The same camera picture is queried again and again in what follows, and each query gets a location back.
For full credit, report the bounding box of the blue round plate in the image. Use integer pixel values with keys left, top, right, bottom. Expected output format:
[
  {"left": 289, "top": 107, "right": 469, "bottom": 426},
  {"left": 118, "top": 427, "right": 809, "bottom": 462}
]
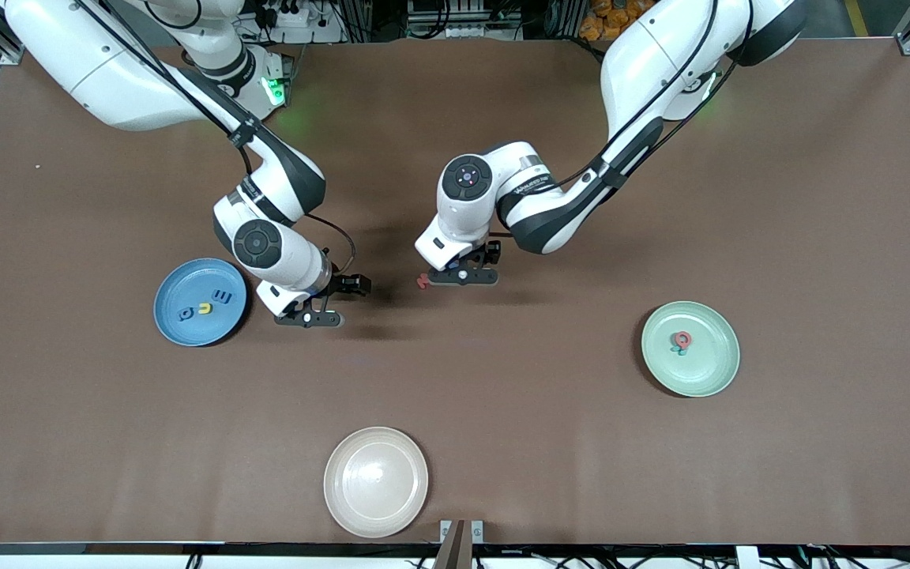
[{"left": 153, "top": 258, "right": 249, "bottom": 348}]

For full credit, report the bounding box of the brown table cover sheet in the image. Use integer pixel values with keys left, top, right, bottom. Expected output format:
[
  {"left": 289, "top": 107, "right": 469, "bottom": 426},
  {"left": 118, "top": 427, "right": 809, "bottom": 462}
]
[{"left": 0, "top": 38, "right": 910, "bottom": 548}]

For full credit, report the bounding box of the beige round plate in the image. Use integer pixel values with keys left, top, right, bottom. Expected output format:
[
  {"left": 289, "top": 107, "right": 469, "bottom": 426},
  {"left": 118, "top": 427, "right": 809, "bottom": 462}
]
[{"left": 323, "top": 427, "right": 430, "bottom": 540}]

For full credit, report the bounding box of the pale green round plate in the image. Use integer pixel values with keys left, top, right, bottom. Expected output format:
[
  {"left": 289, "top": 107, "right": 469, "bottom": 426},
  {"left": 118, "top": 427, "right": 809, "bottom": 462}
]
[{"left": 641, "top": 300, "right": 741, "bottom": 398}]

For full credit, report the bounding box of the dark equipment rack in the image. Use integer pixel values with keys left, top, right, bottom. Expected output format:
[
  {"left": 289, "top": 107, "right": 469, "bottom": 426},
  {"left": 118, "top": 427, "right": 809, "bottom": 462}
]
[{"left": 406, "top": 0, "right": 523, "bottom": 42}]

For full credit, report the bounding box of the white power strip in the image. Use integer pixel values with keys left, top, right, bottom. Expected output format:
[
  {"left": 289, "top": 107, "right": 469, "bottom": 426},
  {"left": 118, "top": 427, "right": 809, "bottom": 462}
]
[{"left": 261, "top": 0, "right": 343, "bottom": 44}]

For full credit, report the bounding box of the orange packaged goods pile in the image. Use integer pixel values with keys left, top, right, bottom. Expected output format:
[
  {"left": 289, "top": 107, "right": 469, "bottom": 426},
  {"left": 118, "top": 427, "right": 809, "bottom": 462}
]
[{"left": 579, "top": 0, "right": 623, "bottom": 42}]

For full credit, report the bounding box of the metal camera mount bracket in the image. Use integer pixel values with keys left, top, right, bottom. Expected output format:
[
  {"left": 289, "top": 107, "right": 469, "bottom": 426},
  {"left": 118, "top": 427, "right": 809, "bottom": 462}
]
[{"left": 433, "top": 518, "right": 486, "bottom": 569}]

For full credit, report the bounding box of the white table edge frame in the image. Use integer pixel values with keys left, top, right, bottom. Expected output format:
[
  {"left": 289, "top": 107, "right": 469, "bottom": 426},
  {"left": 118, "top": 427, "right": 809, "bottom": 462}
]
[{"left": 0, "top": 542, "right": 910, "bottom": 569}]

